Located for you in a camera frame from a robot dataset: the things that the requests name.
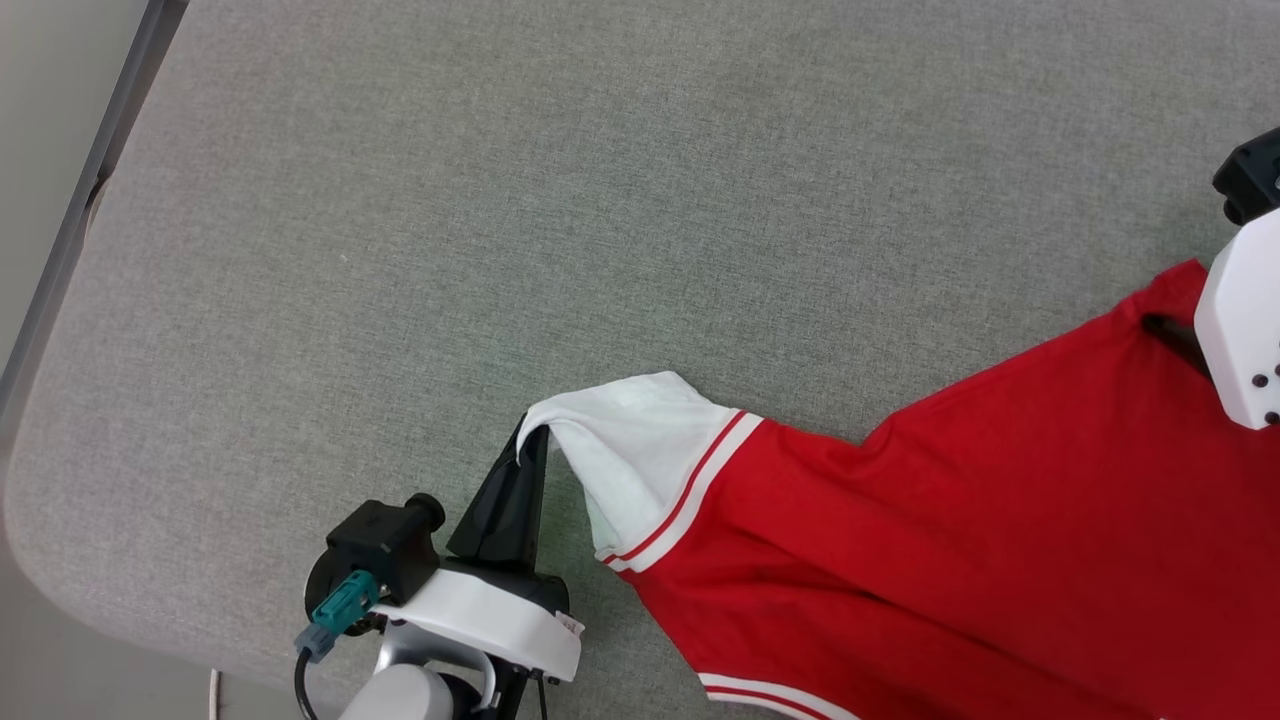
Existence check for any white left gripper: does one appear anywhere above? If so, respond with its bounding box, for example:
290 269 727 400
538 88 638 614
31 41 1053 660
375 424 585 684

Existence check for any red and white shirt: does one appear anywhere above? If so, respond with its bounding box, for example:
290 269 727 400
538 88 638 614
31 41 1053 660
517 258 1280 720

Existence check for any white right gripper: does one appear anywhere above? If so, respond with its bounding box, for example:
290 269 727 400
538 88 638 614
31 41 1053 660
1142 207 1280 432

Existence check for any black cable teal plug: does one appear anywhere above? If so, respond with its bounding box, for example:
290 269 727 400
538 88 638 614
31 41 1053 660
293 570 383 720

